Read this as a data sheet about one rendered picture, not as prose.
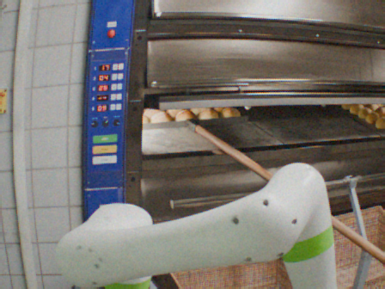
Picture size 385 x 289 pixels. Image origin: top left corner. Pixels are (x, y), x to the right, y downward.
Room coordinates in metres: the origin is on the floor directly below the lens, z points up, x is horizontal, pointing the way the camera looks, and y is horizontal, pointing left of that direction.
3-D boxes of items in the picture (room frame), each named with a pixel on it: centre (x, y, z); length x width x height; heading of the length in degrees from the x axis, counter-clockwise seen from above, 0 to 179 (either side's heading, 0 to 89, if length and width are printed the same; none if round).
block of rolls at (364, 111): (3.50, -1.02, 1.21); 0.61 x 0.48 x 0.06; 23
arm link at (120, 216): (1.40, 0.14, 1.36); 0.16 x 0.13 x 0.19; 156
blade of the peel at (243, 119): (3.13, 0.10, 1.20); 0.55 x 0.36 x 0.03; 116
